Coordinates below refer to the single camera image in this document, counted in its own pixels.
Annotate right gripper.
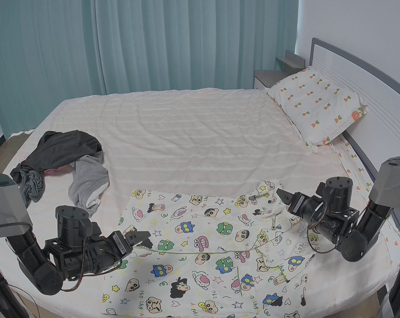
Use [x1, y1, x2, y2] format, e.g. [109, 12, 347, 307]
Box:
[277, 188, 323, 226]

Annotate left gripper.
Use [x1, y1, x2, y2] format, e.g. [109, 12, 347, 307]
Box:
[86, 231, 153, 275]

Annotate white printed pyjama top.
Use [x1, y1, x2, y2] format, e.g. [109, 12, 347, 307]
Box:
[101, 178, 318, 318]

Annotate light grey garment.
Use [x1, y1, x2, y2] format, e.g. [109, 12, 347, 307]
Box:
[68, 154, 109, 218]

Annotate white printed pillow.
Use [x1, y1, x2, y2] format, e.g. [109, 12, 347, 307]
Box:
[265, 66, 369, 154]

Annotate bed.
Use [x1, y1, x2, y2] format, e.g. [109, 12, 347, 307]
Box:
[0, 38, 400, 318]

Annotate pink garment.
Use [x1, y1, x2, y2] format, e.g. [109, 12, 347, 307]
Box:
[43, 164, 75, 175]

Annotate black garment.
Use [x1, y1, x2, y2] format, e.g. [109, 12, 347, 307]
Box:
[23, 129, 103, 173]

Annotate dark grey garment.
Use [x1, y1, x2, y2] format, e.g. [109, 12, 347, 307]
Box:
[9, 164, 46, 208]

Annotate grey bedside table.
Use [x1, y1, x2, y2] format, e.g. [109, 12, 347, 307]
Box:
[254, 49, 307, 89]

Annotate blue-green curtain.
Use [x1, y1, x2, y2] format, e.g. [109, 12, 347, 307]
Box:
[0, 0, 300, 138]

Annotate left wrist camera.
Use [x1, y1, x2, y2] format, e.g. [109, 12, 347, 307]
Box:
[88, 221, 103, 241]

